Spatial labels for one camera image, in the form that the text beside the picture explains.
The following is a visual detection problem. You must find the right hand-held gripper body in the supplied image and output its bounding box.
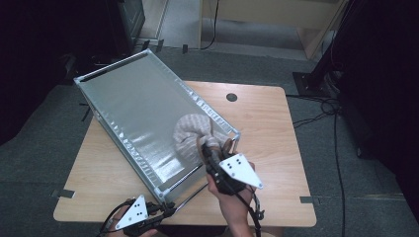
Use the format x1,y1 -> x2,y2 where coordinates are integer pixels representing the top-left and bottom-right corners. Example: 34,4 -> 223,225
205,152 -> 265,197

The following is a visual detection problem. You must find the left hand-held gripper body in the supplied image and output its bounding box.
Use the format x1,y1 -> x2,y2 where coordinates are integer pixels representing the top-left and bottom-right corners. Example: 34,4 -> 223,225
115,195 -> 166,237

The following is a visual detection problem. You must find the beige fluffy cloth brown trim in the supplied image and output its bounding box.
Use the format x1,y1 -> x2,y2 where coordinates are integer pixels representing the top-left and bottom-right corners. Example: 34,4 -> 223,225
172,113 -> 233,166

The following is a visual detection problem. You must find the silver two-tier shelf rack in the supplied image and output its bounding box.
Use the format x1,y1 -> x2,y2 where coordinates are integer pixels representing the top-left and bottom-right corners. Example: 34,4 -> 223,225
72,47 -> 241,212

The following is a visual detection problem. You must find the person's left hand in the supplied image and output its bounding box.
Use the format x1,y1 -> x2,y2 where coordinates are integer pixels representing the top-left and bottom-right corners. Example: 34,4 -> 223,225
104,197 -> 160,237

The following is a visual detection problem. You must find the person's right hand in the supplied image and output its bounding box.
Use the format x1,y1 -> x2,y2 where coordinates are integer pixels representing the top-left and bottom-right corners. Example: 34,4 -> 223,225
206,160 -> 262,229

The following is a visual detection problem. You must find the black metal stand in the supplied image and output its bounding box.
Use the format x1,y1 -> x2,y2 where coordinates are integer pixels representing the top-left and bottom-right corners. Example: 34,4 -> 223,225
292,0 -> 357,99

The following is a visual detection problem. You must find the black angled floor tape mark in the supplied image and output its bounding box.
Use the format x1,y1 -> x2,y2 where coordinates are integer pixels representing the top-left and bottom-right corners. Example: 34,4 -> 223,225
78,103 -> 92,122

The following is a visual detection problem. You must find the black cabinet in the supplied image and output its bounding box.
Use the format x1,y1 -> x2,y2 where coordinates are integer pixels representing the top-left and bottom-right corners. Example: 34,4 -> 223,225
106,0 -> 146,59

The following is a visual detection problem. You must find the black flat stand base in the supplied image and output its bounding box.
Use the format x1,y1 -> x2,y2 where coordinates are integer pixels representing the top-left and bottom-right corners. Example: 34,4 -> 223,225
62,52 -> 112,84

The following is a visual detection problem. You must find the left hand-held gripper cable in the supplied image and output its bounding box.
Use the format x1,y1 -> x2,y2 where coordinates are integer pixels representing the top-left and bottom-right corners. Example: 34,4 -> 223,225
97,198 -> 136,237

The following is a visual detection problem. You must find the hand-held gripper cable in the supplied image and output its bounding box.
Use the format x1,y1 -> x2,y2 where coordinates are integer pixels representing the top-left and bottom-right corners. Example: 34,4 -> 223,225
226,184 -> 267,237
97,198 -> 136,237

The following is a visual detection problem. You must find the right hand-held gripper cable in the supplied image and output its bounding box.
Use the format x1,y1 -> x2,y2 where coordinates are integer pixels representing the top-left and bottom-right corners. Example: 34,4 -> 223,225
226,184 -> 267,237

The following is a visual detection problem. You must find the black looped floor cable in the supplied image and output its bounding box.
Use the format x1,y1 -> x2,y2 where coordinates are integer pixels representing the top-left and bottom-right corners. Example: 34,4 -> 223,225
285,93 -> 342,129

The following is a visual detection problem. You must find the long black floor cable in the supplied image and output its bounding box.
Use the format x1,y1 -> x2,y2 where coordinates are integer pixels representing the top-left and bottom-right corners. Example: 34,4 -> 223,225
333,112 -> 347,237

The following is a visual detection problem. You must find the black hanging cable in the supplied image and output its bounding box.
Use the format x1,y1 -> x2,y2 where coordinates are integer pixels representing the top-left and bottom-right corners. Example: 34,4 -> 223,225
200,0 -> 220,51

